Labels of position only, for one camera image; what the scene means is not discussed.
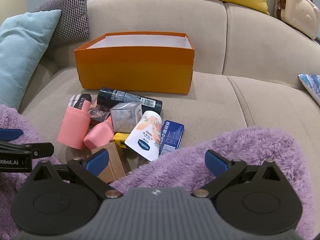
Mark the white tube with orange print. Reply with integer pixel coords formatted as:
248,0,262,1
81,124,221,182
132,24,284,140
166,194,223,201
124,110,162,162

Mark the yellow plastic object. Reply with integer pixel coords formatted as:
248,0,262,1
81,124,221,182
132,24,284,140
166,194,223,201
112,132,130,148

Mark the orange cardboard box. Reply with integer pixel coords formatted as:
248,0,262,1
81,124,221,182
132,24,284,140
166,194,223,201
74,32,195,95

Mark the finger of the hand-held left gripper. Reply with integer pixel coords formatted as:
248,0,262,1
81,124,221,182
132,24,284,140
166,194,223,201
0,142,54,158
0,129,24,141

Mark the purple fluffy blanket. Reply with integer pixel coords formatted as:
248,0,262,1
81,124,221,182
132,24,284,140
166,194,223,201
0,104,316,240

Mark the small pink cup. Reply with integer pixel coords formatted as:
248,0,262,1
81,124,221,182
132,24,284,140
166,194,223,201
83,120,115,150

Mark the cream hard-shell case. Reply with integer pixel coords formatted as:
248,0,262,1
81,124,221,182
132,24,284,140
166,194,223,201
275,0,320,40

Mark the beige sofa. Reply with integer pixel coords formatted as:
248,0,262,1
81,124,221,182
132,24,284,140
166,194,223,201
19,0,320,175

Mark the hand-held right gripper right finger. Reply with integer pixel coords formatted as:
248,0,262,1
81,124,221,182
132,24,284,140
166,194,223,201
192,149,288,200

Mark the brown gift box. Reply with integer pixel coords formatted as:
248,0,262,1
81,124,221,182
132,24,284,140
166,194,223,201
90,141,132,183

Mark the dark picture card box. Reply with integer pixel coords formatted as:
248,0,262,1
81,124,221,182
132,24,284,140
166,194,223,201
87,102,112,127

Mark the light blue pillow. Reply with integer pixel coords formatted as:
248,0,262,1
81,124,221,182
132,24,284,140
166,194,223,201
0,9,62,110

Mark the large pink cup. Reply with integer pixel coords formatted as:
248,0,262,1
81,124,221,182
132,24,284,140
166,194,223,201
57,102,91,150

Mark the clear plastic cube box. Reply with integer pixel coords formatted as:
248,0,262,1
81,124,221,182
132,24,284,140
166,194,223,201
109,102,143,134

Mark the black spray can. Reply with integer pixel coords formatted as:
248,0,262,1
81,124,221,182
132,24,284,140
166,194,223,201
97,87,163,117

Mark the blue patterned pillow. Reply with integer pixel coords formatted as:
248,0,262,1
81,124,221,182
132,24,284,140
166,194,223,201
297,74,320,107

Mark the houndstooth pillow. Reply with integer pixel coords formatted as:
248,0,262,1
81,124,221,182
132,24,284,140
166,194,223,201
32,0,90,48

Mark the plaid black box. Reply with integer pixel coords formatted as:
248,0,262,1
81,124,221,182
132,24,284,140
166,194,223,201
67,94,92,112

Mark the blue tin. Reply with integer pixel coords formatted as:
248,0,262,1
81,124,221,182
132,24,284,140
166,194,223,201
158,120,185,157

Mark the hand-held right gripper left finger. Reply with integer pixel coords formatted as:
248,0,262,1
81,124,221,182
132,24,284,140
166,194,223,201
25,149,123,200

